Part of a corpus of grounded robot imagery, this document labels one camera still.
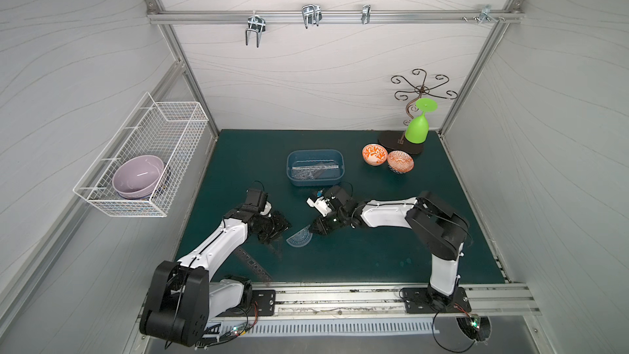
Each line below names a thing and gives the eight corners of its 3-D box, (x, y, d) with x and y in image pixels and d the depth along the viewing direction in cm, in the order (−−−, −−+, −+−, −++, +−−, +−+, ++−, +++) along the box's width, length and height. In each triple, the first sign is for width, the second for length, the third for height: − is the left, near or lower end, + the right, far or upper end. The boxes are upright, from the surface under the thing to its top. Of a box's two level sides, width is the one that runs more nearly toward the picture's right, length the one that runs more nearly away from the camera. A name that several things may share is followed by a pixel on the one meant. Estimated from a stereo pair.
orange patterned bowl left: (362, 167, 110) (364, 159, 106) (360, 151, 117) (362, 142, 112) (386, 167, 110) (389, 159, 106) (382, 151, 117) (385, 143, 112)
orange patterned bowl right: (391, 177, 106) (393, 171, 102) (386, 156, 113) (388, 150, 110) (413, 177, 106) (416, 171, 102) (407, 156, 113) (410, 150, 110)
